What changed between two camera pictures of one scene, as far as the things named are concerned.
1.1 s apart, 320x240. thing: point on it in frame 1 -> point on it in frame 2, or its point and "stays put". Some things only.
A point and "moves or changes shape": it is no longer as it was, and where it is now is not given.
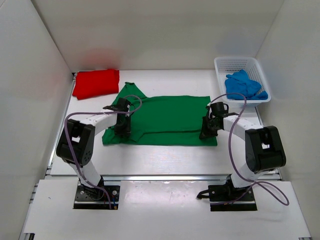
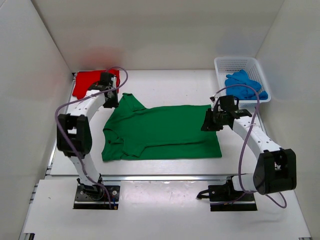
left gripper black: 125,131 -> 114,103
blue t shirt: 239,82 stays put
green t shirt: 160,121 moves or changes shape
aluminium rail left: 62,121 stays put
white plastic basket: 242,75 stays put
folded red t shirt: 96,83 stays put
